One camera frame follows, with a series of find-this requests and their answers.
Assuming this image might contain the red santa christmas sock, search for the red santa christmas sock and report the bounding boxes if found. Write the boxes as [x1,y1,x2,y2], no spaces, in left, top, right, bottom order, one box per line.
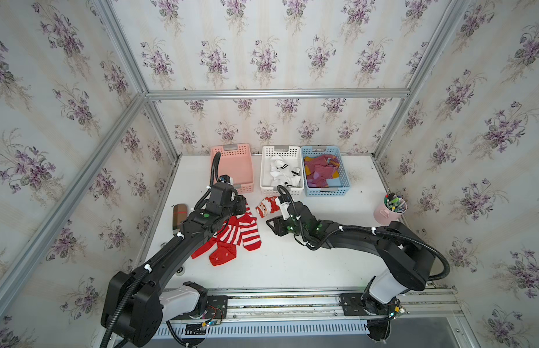
[256,196,281,218]

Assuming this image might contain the red white striped sock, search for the red white striped sock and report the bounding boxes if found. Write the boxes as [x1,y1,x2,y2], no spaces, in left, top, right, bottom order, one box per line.
[216,205,262,251]

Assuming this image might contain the white ankle sock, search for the white ankle sock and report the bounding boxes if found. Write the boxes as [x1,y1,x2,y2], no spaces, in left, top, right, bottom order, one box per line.
[269,156,293,186]

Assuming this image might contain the purple striped sock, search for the purple striped sock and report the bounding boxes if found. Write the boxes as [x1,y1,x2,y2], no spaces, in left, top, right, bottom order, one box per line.
[304,155,341,189]

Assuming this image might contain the white sock black stripes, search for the white sock black stripes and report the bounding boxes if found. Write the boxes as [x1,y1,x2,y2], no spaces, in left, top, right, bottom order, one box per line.
[282,166,302,187]

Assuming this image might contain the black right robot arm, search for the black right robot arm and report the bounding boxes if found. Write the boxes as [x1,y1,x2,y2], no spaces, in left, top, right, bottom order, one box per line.
[267,185,451,318]

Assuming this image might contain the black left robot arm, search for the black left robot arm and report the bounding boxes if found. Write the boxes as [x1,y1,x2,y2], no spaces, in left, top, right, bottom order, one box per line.
[100,152,246,347]

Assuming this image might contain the pink plastic basket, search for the pink plastic basket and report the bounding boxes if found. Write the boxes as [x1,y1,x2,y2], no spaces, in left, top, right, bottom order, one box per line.
[210,143,254,194]

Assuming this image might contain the white plastic basket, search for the white plastic basket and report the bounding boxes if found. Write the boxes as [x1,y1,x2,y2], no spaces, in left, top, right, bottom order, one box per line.
[259,146,304,197]

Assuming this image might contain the blue plastic basket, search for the blue plastic basket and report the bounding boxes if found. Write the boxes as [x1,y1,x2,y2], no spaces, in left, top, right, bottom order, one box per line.
[301,146,350,197]

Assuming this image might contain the plain red sock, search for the plain red sock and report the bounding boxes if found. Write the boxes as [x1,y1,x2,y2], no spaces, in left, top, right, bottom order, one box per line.
[191,238,217,260]

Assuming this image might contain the brown plaid glasses case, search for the brown plaid glasses case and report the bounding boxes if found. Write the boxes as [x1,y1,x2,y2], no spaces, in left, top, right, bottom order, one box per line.
[172,204,188,233]

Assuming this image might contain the pink pen cup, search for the pink pen cup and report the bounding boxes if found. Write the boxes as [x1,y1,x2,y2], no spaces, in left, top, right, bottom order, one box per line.
[373,192,408,226]

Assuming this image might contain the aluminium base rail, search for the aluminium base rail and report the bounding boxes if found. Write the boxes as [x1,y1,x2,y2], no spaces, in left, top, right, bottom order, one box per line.
[207,286,464,326]

